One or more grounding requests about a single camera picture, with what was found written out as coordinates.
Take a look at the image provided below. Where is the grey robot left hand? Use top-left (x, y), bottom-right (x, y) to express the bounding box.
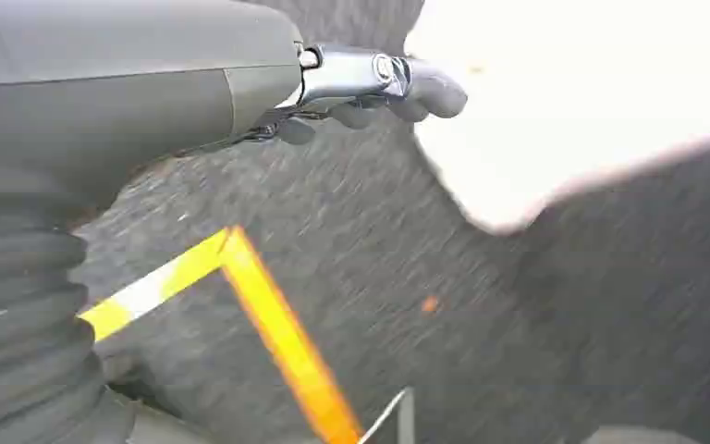
top-left (0, 0), bottom-right (471, 229)

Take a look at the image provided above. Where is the yellow floor tape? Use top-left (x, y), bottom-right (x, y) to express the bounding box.
top-left (78, 225), bottom-right (365, 444)

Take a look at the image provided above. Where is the pale wooden desk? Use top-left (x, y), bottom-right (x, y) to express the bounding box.
top-left (403, 0), bottom-right (710, 237)

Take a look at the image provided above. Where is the thin grey metal bracket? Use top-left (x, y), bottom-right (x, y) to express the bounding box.
top-left (356, 386), bottom-right (418, 444)

